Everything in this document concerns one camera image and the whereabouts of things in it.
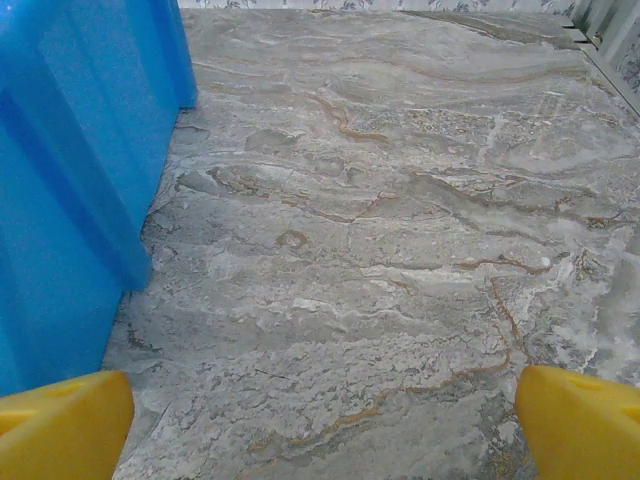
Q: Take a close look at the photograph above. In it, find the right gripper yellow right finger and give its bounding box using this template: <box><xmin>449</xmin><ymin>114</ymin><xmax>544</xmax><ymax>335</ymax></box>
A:
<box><xmin>514</xmin><ymin>364</ymin><xmax>640</xmax><ymax>480</ymax></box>

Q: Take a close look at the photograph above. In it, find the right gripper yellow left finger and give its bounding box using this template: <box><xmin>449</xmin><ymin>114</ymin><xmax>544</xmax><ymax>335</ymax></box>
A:
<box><xmin>0</xmin><ymin>369</ymin><xmax>136</xmax><ymax>480</ymax></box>

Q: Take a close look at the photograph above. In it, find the blue plastic bin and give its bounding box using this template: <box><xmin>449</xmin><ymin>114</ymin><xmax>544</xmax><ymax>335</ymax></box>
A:
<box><xmin>0</xmin><ymin>0</ymin><xmax>200</xmax><ymax>399</ymax></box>

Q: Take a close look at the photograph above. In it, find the aluminium right side rail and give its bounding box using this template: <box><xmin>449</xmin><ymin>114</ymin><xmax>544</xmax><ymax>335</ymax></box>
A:
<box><xmin>562</xmin><ymin>0</ymin><xmax>640</xmax><ymax>121</ymax></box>

